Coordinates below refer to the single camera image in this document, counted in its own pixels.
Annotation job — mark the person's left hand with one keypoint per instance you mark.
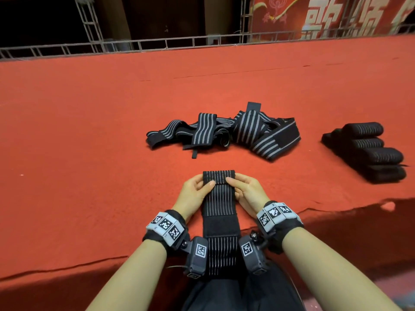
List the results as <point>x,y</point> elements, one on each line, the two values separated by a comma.
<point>190,198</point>

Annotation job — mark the person's right hand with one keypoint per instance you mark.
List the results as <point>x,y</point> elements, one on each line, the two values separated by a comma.
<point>249,196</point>

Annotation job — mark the person's right forearm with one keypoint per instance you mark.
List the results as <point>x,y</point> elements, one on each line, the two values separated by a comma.
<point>334,272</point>

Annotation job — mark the person's left forearm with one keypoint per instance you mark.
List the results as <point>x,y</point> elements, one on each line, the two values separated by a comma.
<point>126,278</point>

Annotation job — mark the black wristband with marker tags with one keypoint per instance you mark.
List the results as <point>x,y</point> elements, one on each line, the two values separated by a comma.
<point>279,220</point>
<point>165,230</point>

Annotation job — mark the black trousers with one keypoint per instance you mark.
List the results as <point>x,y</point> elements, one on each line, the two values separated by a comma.
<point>272,291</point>

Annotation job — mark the metal railing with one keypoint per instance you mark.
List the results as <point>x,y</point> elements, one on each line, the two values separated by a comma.
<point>162,43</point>

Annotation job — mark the metal truss column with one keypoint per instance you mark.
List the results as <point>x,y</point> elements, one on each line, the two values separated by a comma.
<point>89,22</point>
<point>353,16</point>
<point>246,19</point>

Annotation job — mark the red banner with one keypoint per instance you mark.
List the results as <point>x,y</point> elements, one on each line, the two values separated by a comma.
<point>324,14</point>

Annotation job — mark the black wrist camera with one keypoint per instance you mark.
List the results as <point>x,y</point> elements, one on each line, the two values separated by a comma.
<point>251,252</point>
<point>198,256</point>

